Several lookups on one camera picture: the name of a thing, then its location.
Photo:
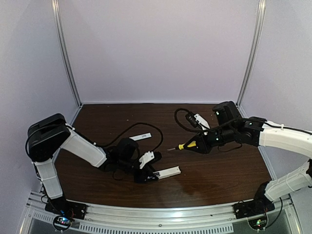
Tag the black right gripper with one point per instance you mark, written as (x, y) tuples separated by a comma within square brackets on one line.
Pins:
[(207, 142)]

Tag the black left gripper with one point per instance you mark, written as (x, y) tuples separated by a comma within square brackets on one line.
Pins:
[(140, 177)]

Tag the white remote control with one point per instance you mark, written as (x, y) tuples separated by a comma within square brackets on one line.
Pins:
[(162, 174)]

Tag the yellow handled screwdriver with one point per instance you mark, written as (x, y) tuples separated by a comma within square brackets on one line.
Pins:
[(183, 146)]

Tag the white remote battery cover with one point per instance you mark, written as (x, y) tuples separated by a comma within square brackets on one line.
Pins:
[(141, 137)]

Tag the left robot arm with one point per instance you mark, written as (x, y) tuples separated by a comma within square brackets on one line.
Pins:
[(53, 133)]

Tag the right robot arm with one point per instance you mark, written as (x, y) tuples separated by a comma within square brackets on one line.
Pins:
[(258, 132)]

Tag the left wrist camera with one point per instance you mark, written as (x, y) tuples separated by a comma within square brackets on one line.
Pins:
[(149, 157)]

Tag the white slotted front rail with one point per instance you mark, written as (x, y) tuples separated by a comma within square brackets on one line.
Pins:
[(216, 219)]

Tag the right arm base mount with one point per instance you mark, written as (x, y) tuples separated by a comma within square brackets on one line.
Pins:
[(253, 207)]

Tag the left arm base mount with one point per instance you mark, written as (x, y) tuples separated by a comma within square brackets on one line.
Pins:
[(68, 209)]

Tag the aluminium right corner post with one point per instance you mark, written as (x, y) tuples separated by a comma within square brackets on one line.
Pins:
[(258, 27)]

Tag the aluminium corner post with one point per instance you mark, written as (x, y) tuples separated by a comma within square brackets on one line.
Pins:
[(64, 51), (258, 27)]

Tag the aluminium left corner post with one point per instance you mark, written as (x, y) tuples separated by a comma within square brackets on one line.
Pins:
[(64, 51)]

